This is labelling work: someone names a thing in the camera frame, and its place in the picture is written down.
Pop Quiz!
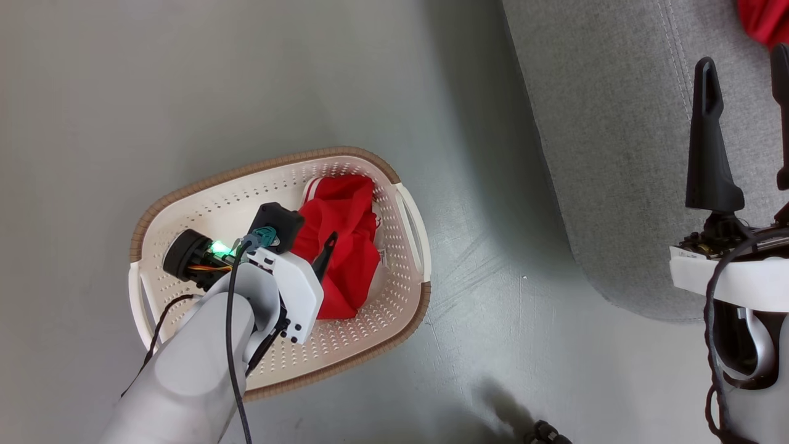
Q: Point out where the left camera cable teal plug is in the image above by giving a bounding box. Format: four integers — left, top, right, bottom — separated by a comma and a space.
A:
224, 226, 279, 444

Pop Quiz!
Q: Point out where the white perforated laundry basket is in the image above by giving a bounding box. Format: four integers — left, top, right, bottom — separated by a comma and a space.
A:
128, 146, 433, 402

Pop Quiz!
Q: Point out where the thin black left gripper cable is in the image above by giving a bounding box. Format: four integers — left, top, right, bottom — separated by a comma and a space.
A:
120, 294, 288, 399

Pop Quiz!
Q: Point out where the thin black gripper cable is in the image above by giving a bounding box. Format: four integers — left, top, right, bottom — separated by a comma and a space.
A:
120, 294, 288, 399
704, 227, 789, 444

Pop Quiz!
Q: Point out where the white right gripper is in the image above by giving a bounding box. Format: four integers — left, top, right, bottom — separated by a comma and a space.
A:
669, 43, 789, 311

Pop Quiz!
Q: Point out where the red printed jersey white band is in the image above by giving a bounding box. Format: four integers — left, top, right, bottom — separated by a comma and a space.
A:
737, 0, 789, 51

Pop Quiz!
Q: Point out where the black caster wheel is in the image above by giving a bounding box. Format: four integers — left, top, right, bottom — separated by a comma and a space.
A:
524, 419, 572, 444

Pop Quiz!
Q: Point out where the red shorts white trim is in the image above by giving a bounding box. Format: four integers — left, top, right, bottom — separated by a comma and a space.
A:
290, 175, 383, 321

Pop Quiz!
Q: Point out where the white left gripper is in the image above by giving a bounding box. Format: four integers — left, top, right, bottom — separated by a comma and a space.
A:
245, 231, 339, 344

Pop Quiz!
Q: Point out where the grey fabric sofa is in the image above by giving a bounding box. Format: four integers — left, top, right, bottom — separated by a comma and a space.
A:
501, 0, 789, 323

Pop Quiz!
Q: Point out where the thin black right gripper cable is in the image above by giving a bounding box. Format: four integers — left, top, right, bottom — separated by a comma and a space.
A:
704, 227, 789, 444

